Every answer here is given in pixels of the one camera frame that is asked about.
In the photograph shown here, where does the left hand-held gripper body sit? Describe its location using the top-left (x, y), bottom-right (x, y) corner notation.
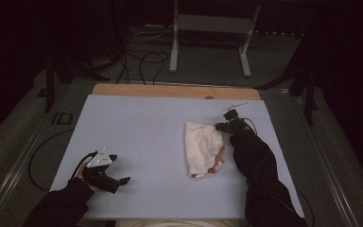
top-left (81, 147), bottom-right (121, 195)

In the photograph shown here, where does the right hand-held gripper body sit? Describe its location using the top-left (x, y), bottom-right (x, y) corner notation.
top-left (222, 102), bottom-right (250, 133)

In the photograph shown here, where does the white baby bodysuit tan trim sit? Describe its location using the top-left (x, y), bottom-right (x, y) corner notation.
top-left (183, 121), bottom-right (227, 179)

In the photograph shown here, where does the person's left hand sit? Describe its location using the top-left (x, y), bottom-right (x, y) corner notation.
top-left (75, 164), bottom-right (96, 192)

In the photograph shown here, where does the black tripod stand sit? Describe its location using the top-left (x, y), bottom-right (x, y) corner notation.
top-left (253, 31), bottom-right (321, 127)
top-left (37, 46), bottom-right (112, 114)

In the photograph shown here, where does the grey metal stand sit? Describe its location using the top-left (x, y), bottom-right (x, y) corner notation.
top-left (168, 0), bottom-right (262, 79)

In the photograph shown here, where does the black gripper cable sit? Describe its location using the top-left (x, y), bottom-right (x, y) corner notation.
top-left (70, 150), bottom-right (98, 182)
top-left (242, 117), bottom-right (259, 136)

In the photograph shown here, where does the black floor cable loop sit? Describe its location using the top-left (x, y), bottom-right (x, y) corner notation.
top-left (116, 27), bottom-right (171, 86)

